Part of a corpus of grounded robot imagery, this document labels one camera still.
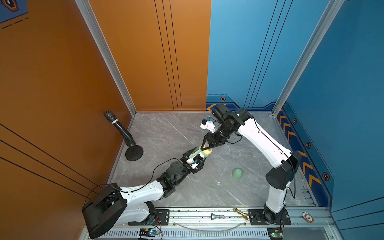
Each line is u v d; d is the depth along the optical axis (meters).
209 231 0.71
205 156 0.67
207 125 0.70
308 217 0.74
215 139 0.64
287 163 0.45
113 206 0.42
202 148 0.69
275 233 0.71
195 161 0.64
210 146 0.64
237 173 0.85
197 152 0.68
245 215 0.73
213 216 0.72
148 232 0.71
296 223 0.72
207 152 0.69
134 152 0.96
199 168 0.71
